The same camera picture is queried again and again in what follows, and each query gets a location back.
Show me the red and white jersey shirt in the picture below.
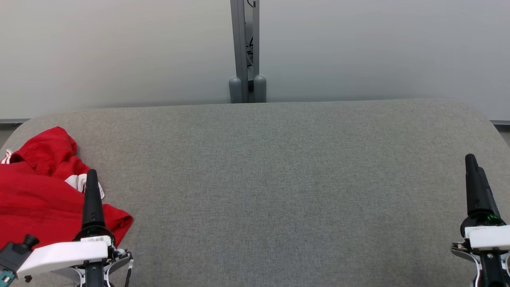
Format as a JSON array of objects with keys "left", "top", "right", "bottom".
[{"left": 0, "top": 161, "right": 134, "bottom": 251}]

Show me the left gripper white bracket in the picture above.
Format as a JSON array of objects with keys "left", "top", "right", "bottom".
[{"left": 16, "top": 169, "right": 134, "bottom": 287}]

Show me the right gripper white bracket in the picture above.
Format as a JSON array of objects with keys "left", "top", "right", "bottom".
[{"left": 451, "top": 154, "right": 510, "bottom": 287}]

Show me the grey metal partition post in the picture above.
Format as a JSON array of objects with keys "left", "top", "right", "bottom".
[{"left": 229, "top": 0, "right": 267, "bottom": 104}]

